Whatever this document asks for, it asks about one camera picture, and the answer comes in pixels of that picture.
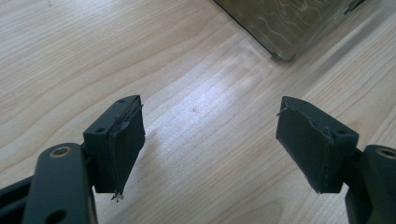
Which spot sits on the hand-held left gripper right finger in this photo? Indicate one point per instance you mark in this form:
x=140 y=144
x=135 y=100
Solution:
x=314 y=146

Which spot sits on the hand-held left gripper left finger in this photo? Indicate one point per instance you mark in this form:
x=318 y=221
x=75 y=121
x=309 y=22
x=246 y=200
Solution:
x=120 y=149

